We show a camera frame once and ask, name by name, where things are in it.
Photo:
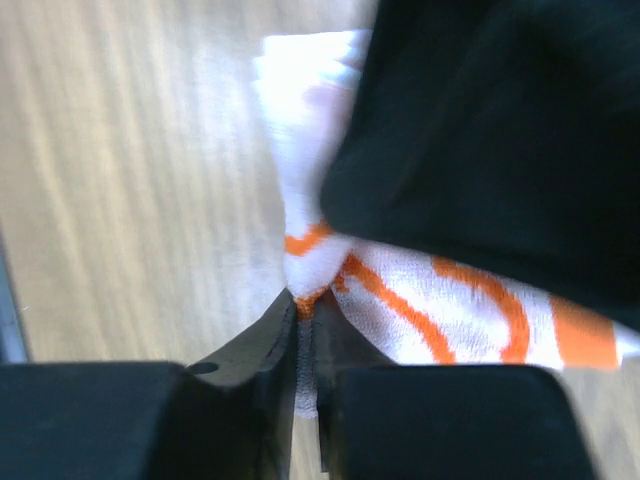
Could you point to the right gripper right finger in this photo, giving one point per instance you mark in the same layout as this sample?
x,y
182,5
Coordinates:
x,y
381,420

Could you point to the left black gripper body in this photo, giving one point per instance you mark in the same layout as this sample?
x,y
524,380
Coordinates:
x,y
503,135

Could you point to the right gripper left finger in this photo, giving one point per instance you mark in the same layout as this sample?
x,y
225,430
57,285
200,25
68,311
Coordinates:
x,y
228,416

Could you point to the orange flower towel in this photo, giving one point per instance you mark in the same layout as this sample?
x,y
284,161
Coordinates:
x,y
416,309

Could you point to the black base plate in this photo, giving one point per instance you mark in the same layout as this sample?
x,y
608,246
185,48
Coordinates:
x,y
13,345

